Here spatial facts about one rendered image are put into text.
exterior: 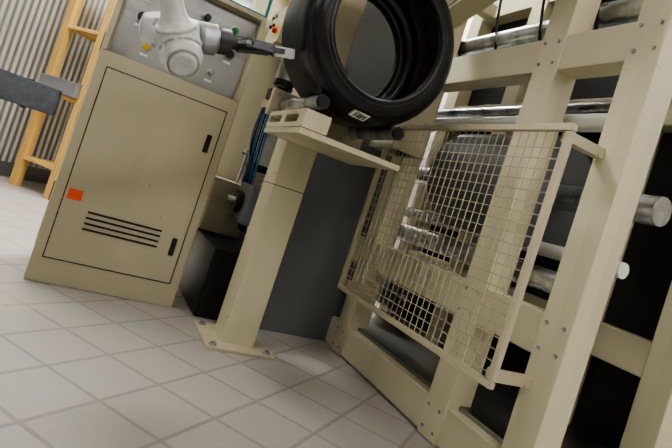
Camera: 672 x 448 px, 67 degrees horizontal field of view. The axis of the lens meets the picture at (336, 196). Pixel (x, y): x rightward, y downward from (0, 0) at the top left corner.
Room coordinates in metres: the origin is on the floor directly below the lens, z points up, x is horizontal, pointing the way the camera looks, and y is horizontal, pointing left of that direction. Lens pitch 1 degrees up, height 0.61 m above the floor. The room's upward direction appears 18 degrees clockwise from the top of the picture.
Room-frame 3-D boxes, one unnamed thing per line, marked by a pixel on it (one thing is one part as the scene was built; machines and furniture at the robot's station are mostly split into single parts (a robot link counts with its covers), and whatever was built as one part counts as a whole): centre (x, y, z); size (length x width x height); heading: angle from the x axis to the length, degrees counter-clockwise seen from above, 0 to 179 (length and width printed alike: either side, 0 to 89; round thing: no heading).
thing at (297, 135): (1.74, 0.07, 0.80); 0.37 x 0.36 x 0.02; 116
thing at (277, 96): (1.90, 0.15, 0.90); 0.40 x 0.03 x 0.10; 116
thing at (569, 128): (1.68, -0.32, 0.65); 0.90 x 0.02 x 0.70; 26
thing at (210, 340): (1.96, 0.20, 0.01); 0.27 x 0.27 x 0.02; 26
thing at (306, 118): (1.68, 0.20, 0.83); 0.36 x 0.09 x 0.06; 26
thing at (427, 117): (2.11, -0.17, 1.05); 0.20 x 0.15 x 0.30; 26
